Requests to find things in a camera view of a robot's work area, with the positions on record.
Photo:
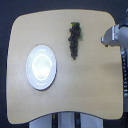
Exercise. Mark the dark purple grape bunch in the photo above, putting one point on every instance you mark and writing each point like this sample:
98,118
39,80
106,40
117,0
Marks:
74,38

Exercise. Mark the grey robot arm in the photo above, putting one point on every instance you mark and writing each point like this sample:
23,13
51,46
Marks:
117,35

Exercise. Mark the white round plate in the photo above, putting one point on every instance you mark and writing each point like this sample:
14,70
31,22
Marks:
41,67

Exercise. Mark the white table base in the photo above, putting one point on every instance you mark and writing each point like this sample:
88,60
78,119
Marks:
67,120

